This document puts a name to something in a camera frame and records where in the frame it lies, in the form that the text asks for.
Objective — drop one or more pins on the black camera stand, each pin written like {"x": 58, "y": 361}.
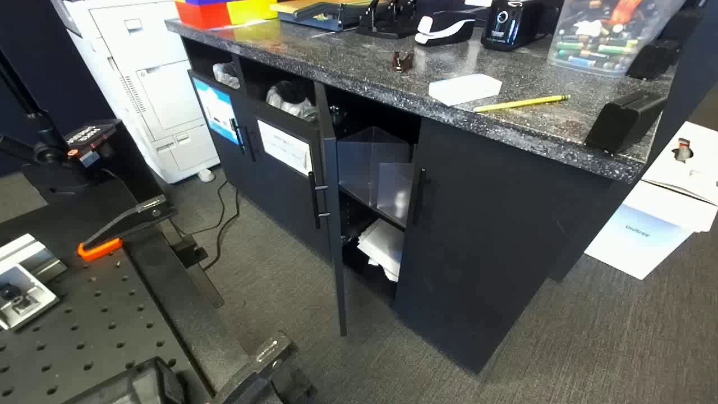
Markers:
{"x": 66, "y": 165}

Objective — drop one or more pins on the clear plastic container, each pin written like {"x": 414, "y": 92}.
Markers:
{"x": 607, "y": 35}

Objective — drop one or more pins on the orange handled clamp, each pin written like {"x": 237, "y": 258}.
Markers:
{"x": 92, "y": 255}

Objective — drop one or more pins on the yellow pencil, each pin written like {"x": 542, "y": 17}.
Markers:
{"x": 524, "y": 104}

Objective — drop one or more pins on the white filing cabinet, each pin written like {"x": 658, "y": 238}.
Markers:
{"x": 142, "y": 69}

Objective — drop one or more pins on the white label on drawer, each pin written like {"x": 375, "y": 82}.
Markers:
{"x": 286, "y": 149}

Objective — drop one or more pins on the white tape dispenser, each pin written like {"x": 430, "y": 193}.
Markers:
{"x": 440, "y": 30}

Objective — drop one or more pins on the red yellow blue blocks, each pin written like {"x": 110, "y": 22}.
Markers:
{"x": 206, "y": 14}

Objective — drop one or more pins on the white eraser block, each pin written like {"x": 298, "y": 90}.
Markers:
{"x": 465, "y": 87}

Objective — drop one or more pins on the blue white label sheet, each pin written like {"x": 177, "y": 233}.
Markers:
{"x": 219, "y": 110}

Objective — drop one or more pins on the crumpled plastic bag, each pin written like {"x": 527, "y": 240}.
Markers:
{"x": 292, "y": 97}

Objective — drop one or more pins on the dark blue book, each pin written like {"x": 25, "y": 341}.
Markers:
{"x": 321, "y": 14}

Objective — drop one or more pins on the open black cabinet door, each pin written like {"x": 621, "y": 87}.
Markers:
{"x": 333, "y": 206}

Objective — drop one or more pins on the small red-brown clip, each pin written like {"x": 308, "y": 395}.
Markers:
{"x": 403, "y": 61}

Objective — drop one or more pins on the black cabinet with granite top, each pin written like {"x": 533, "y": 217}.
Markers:
{"x": 489, "y": 203}

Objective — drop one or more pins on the black box on counter edge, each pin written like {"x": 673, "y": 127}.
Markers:
{"x": 625, "y": 119}

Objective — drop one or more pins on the white papers on floor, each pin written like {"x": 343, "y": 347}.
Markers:
{"x": 676, "y": 198}

